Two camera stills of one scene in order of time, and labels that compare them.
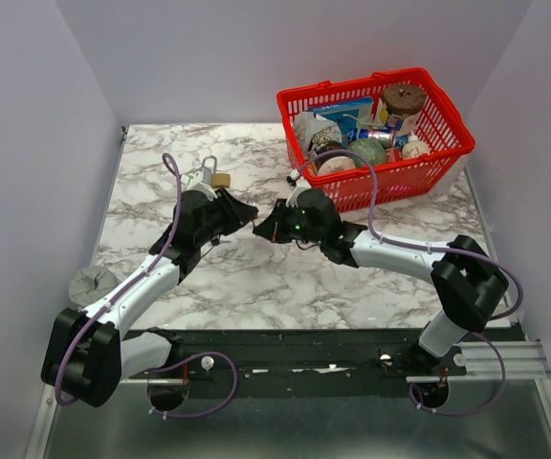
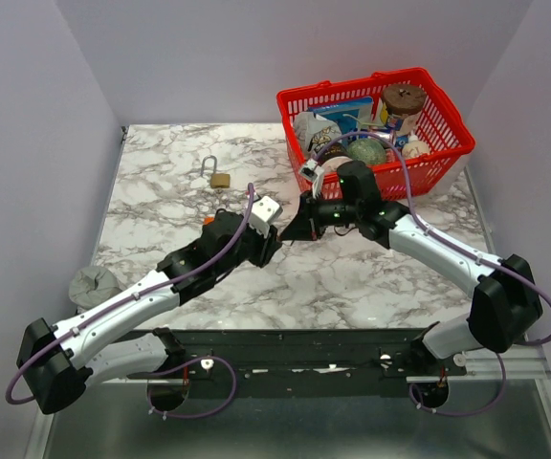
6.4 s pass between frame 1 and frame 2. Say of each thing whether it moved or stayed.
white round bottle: stayed
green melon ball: stayed
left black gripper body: moved
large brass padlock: stayed
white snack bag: stayed
